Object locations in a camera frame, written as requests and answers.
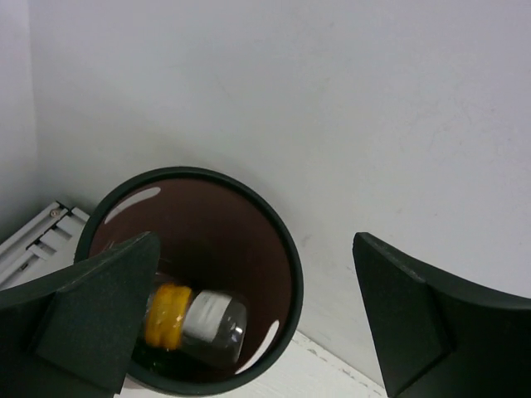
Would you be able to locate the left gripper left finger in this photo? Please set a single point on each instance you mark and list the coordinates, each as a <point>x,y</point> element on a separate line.
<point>72,333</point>

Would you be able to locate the brown plastic waste bin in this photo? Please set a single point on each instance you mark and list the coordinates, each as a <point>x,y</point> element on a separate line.
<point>215,234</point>

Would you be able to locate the clear bottle yellow cap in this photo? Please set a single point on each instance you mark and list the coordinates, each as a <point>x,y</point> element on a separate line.
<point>207,325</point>

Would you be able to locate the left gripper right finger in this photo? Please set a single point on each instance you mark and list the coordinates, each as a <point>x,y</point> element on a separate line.
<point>438,335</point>

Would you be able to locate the white aluminium side rail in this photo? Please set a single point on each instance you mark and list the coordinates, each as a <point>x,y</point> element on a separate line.
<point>36,249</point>

